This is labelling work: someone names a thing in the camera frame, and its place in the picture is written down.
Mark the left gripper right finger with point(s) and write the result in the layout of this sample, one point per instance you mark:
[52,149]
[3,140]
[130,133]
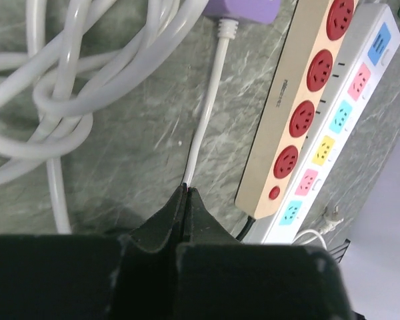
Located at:
[218,277]

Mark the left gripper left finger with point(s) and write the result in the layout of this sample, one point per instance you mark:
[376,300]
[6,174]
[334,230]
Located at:
[125,275]

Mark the beige red-socket power strip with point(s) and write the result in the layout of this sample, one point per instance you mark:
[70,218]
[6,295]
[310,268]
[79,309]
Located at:
[313,41]

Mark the white multicolour power strip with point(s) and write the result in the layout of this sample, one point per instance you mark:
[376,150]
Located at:
[370,43]

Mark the purple white socket adapter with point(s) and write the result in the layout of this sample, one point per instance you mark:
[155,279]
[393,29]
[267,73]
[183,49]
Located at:
[254,11]

